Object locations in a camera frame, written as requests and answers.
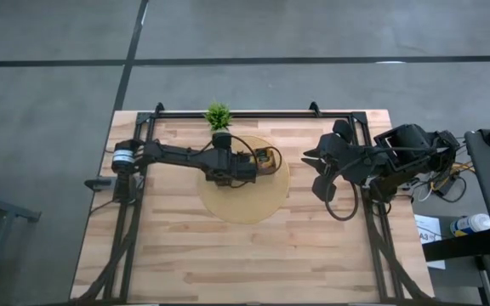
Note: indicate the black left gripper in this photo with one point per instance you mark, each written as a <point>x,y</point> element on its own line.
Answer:
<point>228,166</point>

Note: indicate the round woven straw placemat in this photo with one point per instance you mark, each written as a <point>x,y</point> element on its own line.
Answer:
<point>245,204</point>

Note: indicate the brown wooden tea organizer box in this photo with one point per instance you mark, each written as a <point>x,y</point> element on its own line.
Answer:
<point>272,170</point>

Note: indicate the white paper sheet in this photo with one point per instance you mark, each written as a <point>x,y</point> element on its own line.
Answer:
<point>430,225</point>

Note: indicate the yellow green tea packet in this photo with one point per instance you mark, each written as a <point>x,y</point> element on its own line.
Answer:
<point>266,160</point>

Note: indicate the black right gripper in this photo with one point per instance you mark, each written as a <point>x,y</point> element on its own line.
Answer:
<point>338,155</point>

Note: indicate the grey metal stand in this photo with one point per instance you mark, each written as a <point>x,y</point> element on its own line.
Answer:
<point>24,214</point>

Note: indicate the small green potted plant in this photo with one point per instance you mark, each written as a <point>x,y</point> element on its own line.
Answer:
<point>218,115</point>

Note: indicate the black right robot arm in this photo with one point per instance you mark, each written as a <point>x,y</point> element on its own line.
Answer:
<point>402,149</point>

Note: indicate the black aluminium table frame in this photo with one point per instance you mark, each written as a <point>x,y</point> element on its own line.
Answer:
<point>270,115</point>

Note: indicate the white bottle blue yellow label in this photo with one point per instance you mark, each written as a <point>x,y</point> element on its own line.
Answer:
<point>476,222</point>

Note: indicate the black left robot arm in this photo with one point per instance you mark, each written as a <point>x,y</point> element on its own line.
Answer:
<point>177,155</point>

